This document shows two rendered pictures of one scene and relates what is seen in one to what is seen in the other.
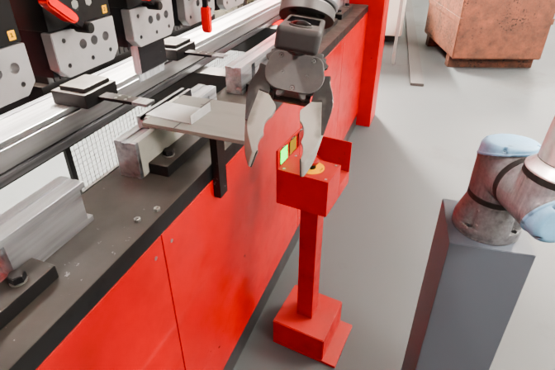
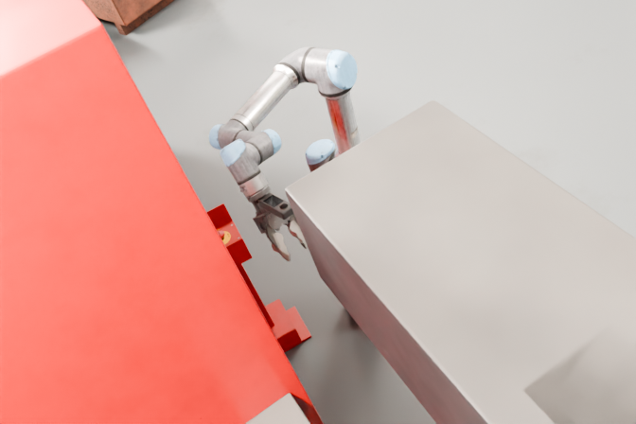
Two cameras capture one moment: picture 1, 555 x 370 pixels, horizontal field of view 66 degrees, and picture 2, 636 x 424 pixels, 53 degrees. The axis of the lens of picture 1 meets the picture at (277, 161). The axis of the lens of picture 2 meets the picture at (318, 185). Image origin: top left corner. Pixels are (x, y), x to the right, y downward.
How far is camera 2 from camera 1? 1.41 m
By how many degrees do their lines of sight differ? 33
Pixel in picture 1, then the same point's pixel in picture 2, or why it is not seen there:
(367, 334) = (307, 301)
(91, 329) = not seen: hidden behind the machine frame
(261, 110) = (279, 239)
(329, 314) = (281, 311)
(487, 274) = not seen: hidden behind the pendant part
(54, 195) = not seen: hidden behind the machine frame
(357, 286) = (271, 282)
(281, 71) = (274, 221)
